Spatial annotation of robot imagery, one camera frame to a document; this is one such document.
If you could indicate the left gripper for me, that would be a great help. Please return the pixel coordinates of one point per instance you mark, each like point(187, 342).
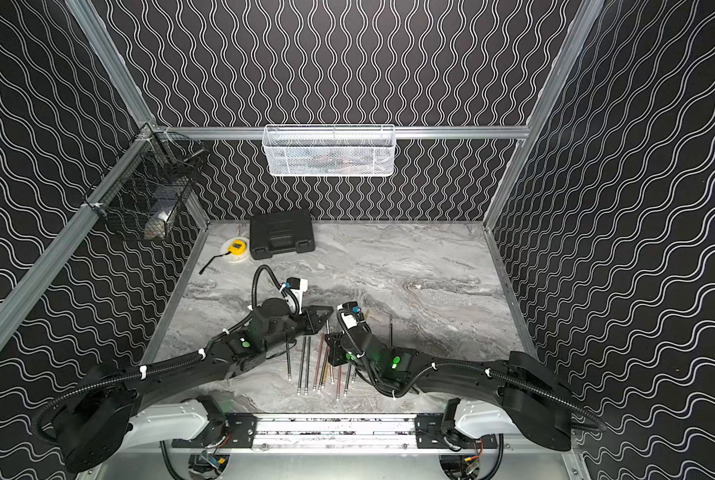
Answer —
point(303, 321)

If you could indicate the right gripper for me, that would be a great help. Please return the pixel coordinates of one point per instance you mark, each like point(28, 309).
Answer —
point(335, 340)

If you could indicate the blue pencil blue cap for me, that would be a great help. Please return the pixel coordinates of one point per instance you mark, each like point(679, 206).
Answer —
point(347, 379)

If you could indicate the red pencil pink cap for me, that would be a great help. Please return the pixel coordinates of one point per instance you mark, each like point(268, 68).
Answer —
point(318, 367)

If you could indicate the dark grey pencil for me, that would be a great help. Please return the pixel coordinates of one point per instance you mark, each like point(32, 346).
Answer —
point(288, 361)

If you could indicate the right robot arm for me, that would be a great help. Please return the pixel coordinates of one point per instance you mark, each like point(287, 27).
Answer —
point(541, 407)

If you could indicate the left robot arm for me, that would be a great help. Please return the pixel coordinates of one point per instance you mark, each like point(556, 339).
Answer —
point(91, 422)

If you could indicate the black plastic tool case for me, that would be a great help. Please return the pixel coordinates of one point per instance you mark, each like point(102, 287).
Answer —
point(279, 233)

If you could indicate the yellow tape measure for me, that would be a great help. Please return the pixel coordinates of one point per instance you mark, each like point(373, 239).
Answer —
point(234, 250)

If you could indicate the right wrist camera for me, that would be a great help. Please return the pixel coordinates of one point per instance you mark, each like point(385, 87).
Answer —
point(349, 315)

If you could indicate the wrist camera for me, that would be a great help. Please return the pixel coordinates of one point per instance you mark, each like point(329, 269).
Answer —
point(296, 285)
point(349, 315)

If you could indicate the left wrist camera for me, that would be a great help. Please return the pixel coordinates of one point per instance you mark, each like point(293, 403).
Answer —
point(296, 285)

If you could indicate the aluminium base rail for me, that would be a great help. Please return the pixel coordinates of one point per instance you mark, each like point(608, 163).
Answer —
point(464, 427)

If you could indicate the white mesh wall basket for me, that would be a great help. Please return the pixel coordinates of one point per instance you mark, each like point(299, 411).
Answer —
point(330, 150)

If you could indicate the black wire wall basket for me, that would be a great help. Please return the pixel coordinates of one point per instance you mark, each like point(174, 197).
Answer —
point(146, 201)

